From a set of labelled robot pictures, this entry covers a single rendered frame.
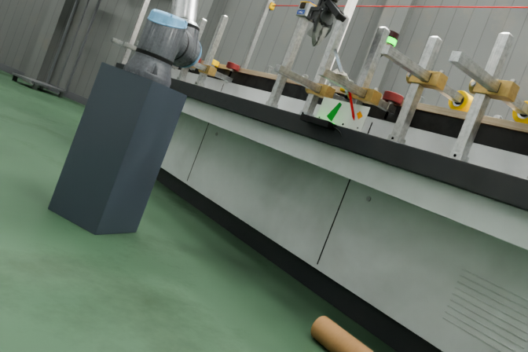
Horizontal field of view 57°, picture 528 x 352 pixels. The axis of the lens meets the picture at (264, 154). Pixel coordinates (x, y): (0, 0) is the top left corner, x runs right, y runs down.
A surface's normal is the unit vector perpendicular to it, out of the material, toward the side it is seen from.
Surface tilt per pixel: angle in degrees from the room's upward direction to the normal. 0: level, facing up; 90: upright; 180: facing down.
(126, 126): 90
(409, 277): 90
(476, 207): 90
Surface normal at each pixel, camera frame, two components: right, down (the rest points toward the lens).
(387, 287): -0.74, -0.26
